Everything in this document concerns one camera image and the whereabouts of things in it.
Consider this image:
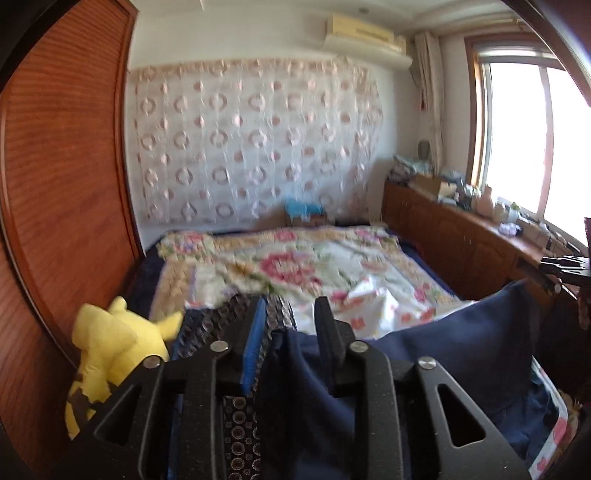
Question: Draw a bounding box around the navy t-shirt with orange print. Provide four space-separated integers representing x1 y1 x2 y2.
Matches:
256 279 561 480

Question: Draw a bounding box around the blue plastic bag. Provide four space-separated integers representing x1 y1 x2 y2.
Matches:
283 198 326 227

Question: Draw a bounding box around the white strawberry print sheet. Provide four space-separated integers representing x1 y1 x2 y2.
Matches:
295 277 583 480

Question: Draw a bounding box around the circle patterned sheer curtain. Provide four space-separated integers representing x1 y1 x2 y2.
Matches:
127 58 384 229

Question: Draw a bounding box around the stack of folded cloths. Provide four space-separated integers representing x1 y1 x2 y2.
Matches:
390 154 435 183

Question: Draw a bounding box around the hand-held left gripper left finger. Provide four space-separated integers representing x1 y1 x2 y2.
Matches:
51 295 271 480

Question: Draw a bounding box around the floral quilt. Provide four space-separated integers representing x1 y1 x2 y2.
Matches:
124 222 467 324

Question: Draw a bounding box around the pale pink jug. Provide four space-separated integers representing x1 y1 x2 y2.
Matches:
475 185 496 217

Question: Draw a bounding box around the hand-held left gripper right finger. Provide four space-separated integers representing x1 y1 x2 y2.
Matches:
314 295 532 480

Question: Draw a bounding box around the wooden framed window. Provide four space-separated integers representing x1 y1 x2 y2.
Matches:
464 34 591 245

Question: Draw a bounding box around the wooden slatted wardrobe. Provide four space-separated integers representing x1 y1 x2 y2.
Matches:
0 0 145 462

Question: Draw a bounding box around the long wooden cabinet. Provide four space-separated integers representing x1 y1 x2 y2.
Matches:
382 178 591 324

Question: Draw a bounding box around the open cardboard box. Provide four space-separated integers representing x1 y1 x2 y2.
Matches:
411 173 455 199

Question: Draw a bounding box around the yellow plush toy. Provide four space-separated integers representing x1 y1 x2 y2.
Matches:
65 295 185 439

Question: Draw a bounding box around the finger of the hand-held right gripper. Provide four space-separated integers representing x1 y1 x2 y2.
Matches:
539 255 591 271
541 269 591 296

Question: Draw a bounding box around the dark ring patterned folded cloth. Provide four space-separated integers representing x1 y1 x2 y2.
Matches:
168 293 298 480

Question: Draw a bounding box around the beige window curtain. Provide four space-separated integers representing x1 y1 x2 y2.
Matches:
413 30 446 174

